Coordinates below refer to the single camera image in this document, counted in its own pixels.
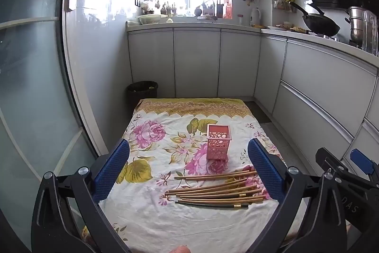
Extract black trash bin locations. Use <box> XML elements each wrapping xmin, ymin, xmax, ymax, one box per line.
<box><xmin>127</xmin><ymin>80</ymin><xmax>159</xmax><ymax>108</ymax></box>

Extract stainless steel pot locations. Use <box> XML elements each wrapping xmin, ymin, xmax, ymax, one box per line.
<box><xmin>344</xmin><ymin>5</ymin><xmax>369</xmax><ymax>44</ymax></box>

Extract group of wooden chopsticks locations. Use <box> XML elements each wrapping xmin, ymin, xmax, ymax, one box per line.
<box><xmin>165</xmin><ymin>170</ymin><xmax>267</xmax><ymax>204</ymax></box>

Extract white lower kitchen cabinets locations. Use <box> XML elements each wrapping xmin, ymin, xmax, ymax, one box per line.
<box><xmin>127</xmin><ymin>26</ymin><xmax>379</xmax><ymax>182</ymax></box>

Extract black wok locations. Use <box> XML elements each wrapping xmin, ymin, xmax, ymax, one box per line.
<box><xmin>289</xmin><ymin>1</ymin><xmax>341</xmax><ymax>37</ymax></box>

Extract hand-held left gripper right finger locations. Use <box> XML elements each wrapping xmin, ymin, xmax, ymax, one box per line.
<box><xmin>248</xmin><ymin>139</ymin><xmax>354</xmax><ymax>253</ymax></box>

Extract floral printed cloth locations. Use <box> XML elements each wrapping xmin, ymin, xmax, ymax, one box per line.
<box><xmin>80</xmin><ymin>97</ymin><xmax>308</xmax><ymax>253</ymax></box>

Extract black chopstick with gold band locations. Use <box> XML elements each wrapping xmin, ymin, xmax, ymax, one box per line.
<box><xmin>180</xmin><ymin>194</ymin><xmax>248</xmax><ymax>201</ymax></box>
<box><xmin>175</xmin><ymin>201</ymin><xmax>249</xmax><ymax>210</ymax></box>

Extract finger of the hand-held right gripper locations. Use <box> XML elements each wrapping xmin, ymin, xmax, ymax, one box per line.
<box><xmin>315</xmin><ymin>147</ymin><xmax>351</xmax><ymax>179</ymax></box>
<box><xmin>349</xmin><ymin>149</ymin><xmax>379</xmax><ymax>182</ymax></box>

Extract brown utensil rack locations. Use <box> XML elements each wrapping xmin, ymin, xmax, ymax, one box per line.
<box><xmin>202</xmin><ymin>0</ymin><xmax>215</xmax><ymax>17</ymax></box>

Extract wall shelf with condiments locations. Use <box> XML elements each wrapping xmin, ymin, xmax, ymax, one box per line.
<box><xmin>273</xmin><ymin>0</ymin><xmax>297</xmax><ymax>13</ymax></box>

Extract pink perforated utensil holder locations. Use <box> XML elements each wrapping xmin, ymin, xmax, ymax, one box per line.
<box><xmin>206</xmin><ymin>124</ymin><xmax>231</xmax><ymax>160</ymax></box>

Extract frosted glass sliding door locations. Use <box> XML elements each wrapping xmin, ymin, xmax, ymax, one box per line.
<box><xmin>0</xmin><ymin>0</ymin><xmax>99</xmax><ymax>253</ymax></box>

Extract clear glass jar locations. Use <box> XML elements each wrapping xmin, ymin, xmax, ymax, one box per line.
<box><xmin>362</xmin><ymin>10</ymin><xmax>379</xmax><ymax>55</ymax></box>

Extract white kettle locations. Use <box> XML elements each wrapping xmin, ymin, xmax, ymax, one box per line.
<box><xmin>250</xmin><ymin>7</ymin><xmax>262</xmax><ymax>27</ymax></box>

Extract pale green bowl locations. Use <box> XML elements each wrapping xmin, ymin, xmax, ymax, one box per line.
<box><xmin>137</xmin><ymin>14</ymin><xmax>168</xmax><ymax>25</ymax></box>

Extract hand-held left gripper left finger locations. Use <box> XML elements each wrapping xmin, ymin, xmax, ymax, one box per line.
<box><xmin>31</xmin><ymin>139</ymin><xmax>131</xmax><ymax>253</ymax></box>

